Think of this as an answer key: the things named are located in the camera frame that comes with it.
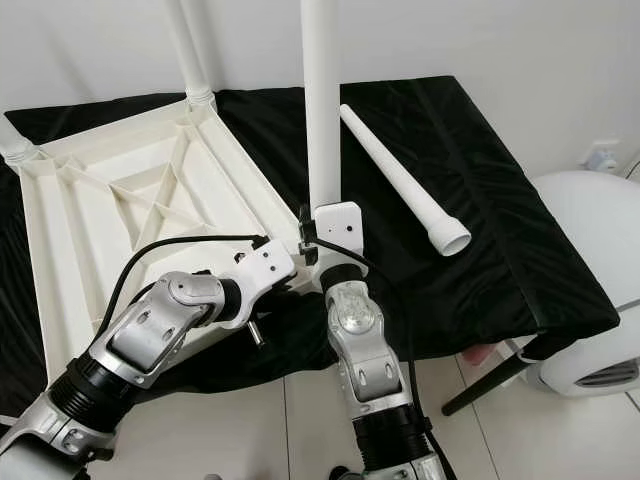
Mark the white wall power socket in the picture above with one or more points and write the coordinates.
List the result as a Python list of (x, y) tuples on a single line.
[(603, 155)]

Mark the black tablecloth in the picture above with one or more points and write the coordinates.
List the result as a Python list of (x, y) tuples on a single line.
[(510, 190)]

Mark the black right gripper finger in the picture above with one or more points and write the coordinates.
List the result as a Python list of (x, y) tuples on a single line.
[(303, 225)]

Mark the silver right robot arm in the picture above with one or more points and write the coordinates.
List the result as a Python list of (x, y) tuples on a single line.
[(370, 370)]

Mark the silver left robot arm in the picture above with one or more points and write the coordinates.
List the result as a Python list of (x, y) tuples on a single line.
[(150, 335)]

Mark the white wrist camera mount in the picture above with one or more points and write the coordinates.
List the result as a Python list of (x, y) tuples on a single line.
[(268, 268), (340, 230)]

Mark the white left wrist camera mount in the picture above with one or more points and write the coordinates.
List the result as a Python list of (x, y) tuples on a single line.
[(268, 268)]

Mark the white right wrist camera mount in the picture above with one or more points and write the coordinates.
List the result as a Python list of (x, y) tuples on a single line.
[(340, 230)]

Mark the white rounded plastic appliance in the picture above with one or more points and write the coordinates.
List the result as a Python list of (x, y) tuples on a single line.
[(590, 280)]

